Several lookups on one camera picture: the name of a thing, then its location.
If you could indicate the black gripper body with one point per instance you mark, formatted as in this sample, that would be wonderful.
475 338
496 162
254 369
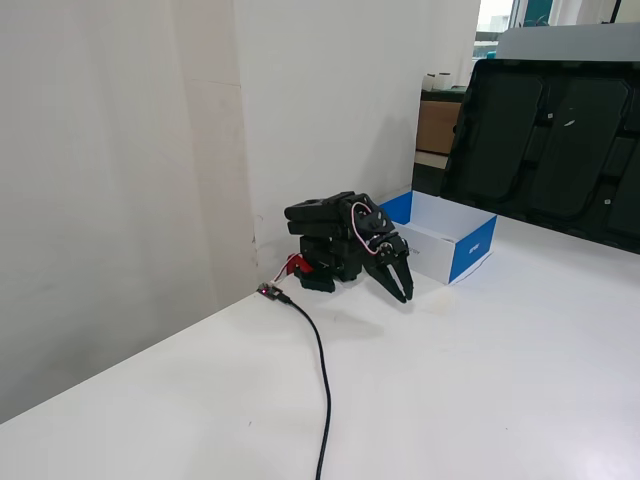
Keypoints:
391 254

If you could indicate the brown cardboard box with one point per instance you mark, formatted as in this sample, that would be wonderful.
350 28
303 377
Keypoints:
435 127

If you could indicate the controller board with red LED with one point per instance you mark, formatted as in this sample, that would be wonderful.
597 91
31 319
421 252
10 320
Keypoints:
267 291

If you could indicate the black plastic tray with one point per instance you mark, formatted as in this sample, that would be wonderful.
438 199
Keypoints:
550 140

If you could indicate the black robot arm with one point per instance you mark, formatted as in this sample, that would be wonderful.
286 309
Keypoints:
310 215

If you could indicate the white cup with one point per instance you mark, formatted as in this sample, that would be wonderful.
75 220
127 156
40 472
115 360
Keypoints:
430 82
444 82

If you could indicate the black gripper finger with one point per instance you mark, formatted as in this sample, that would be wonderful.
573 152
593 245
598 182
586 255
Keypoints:
387 280
406 280

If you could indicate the blue white ASUS box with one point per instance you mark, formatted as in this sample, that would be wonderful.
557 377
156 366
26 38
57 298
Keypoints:
475 250

